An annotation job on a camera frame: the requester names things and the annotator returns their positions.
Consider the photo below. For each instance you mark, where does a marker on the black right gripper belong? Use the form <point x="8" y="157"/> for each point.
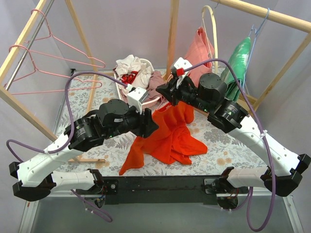
<point x="173" y="92"/>

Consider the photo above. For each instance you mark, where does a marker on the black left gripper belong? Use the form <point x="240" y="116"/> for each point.
<point x="146" y="122"/>

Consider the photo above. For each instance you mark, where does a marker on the orange t shirt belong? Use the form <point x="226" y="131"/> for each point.
<point x="171" y="142"/>

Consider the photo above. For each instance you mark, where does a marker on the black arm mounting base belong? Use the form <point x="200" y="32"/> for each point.
<point x="162" y="189"/>

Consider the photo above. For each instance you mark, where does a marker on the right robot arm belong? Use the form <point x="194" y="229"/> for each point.
<point x="209" y="96"/>

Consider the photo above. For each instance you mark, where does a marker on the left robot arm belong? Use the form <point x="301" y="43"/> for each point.
<point x="37" y="177"/>

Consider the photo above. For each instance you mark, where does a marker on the cream plastic hanger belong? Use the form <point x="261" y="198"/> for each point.
<point x="214" y="27"/>

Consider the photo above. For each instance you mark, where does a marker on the mauve cloth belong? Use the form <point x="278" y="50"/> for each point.
<point x="154" y="81"/>

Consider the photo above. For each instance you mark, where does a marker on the white laundry basket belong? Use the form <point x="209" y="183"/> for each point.
<point x="148" y="104"/>

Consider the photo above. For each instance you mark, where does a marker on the red patterned cloth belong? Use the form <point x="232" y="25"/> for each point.
<point x="129" y="78"/>

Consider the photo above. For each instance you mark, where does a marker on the white cloth in basket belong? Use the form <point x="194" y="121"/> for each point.
<point x="132" y="70"/>

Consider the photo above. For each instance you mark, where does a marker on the salmon pink garment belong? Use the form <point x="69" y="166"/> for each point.
<point x="199" y="50"/>

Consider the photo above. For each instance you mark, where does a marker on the right wooden clothes rack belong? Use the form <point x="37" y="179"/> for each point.
<point x="277" y="17"/>

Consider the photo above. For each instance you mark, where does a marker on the floral patterned table mat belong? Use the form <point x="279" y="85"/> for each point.
<point x="223" y="150"/>

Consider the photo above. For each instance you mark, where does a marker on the green white garment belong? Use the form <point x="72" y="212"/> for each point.
<point x="237" y="61"/>

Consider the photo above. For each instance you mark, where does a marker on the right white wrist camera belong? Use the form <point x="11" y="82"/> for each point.
<point x="178" y="70"/>

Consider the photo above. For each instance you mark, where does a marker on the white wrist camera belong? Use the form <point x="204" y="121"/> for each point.
<point x="178" y="70"/>
<point x="136" y="97"/>

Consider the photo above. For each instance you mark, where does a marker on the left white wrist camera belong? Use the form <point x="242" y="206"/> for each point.
<point x="136" y="97"/>

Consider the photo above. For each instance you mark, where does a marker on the light blue wire hanger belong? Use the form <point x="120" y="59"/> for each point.
<point x="256" y="34"/>

